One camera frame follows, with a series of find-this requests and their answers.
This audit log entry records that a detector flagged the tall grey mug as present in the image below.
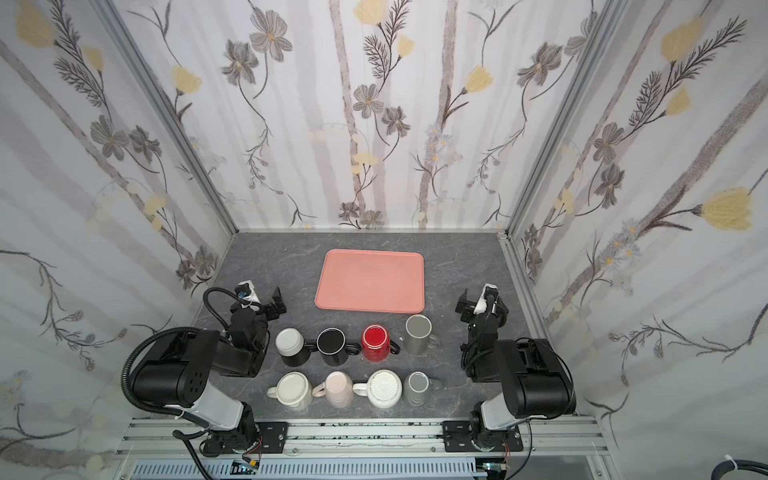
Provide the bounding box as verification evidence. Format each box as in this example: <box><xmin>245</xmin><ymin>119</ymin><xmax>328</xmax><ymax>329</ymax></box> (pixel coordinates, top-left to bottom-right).
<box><xmin>404</xmin><ymin>314</ymin><xmax>440</xmax><ymax>356</ymax></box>

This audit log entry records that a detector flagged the small grey mug white inside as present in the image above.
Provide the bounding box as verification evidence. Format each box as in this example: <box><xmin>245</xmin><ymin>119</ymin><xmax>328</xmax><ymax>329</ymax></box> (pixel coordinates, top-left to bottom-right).
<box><xmin>403</xmin><ymin>371</ymin><xmax>443</xmax><ymax>406</ymax></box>

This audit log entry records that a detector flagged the red mug black handle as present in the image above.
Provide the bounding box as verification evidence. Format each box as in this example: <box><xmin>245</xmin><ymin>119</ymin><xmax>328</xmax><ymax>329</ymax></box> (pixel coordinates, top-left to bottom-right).
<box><xmin>361</xmin><ymin>324</ymin><xmax>401</xmax><ymax>363</ymax></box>

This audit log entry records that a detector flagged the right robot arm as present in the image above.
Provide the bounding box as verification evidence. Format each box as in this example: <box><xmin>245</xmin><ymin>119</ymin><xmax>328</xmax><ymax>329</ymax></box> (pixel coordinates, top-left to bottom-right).
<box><xmin>442</xmin><ymin>284</ymin><xmax>577</xmax><ymax>453</ymax></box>

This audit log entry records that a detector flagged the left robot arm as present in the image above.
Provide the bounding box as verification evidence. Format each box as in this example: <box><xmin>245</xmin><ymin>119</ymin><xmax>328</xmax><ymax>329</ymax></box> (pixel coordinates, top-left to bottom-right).
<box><xmin>120</xmin><ymin>281</ymin><xmax>287</xmax><ymax>457</ymax></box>

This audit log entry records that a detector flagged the black mug white base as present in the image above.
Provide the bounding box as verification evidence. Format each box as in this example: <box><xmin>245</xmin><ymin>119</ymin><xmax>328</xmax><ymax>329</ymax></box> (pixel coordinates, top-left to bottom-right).
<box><xmin>275</xmin><ymin>328</ymin><xmax>317</xmax><ymax>368</ymax></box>

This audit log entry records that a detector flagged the cream mug upside down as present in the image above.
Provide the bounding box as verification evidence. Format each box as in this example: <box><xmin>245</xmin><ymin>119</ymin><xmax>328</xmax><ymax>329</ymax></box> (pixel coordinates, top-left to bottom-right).
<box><xmin>266</xmin><ymin>371</ymin><xmax>313</xmax><ymax>411</ymax></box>

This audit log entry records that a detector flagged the pink mug upside down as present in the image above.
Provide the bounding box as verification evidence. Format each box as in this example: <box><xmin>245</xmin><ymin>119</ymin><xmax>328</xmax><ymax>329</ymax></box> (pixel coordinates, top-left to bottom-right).
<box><xmin>312</xmin><ymin>371</ymin><xmax>355</xmax><ymax>409</ymax></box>

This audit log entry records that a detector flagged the white ribbed mug upside down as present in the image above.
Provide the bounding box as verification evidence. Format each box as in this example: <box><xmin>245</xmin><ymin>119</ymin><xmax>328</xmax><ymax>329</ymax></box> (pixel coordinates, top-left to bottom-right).
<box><xmin>353</xmin><ymin>369</ymin><xmax>403</xmax><ymax>409</ymax></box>

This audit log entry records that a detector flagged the pink plastic tray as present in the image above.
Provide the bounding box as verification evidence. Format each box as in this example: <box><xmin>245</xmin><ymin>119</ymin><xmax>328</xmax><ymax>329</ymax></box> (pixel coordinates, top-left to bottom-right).
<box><xmin>314</xmin><ymin>249</ymin><xmax>425</xmax><ymax>314</ymax></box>

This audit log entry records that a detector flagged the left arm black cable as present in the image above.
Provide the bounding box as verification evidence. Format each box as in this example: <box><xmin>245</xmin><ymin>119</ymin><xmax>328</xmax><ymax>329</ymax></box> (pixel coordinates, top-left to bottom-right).
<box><xmin>202</xmin><ymin>286</ymin><xmax>247</xmax><ymax>331</ymax></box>

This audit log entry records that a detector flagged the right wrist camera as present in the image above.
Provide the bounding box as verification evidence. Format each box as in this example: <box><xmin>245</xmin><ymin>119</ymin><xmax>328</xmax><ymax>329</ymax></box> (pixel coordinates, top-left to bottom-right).
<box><xmin>473</xmin><ymin>283</ymin><xmax>498</xmax><ymax>315</ymax></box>

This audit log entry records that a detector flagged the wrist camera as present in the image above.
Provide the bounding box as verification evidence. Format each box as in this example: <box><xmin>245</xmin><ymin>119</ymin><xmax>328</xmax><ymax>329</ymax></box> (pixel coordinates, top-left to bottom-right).
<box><xmin>473</xmin><ymin>283</ymin><xmax>498</xmax><ymax>315</ymax></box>
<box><xmin>234</xmin><ymin>280</ymin><xmax>261</xmax><ymax>308</ymax></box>

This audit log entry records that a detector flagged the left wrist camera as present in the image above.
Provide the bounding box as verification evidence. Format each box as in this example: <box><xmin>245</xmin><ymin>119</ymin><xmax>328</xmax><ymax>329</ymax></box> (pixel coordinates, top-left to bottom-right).
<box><xmin>234</xmin><ymin>280</ymin><xmax>261</xmax><ymax>308</ymax></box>

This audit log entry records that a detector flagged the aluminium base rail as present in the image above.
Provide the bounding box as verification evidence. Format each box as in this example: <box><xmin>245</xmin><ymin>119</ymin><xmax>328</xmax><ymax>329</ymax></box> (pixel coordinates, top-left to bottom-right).
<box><xmin>113</xmin><ymin>416</ymin><xmax>613</xmax><ymax>463</ymax></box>

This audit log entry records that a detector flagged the white vented cable duct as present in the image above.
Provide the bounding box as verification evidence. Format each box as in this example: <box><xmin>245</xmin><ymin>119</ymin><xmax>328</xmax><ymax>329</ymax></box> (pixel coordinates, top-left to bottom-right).
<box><xmin>128</xmin><ymin>458</ymin><xmax>488</xmax><ymax>480</ymax></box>

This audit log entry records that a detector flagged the black cable with tie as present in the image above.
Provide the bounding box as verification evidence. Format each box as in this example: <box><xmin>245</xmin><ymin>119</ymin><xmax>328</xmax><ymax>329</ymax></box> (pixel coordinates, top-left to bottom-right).
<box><xmin>710</xmin><ymin>454</ymin><xmax>768</xmax><ymax>480</ymax></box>

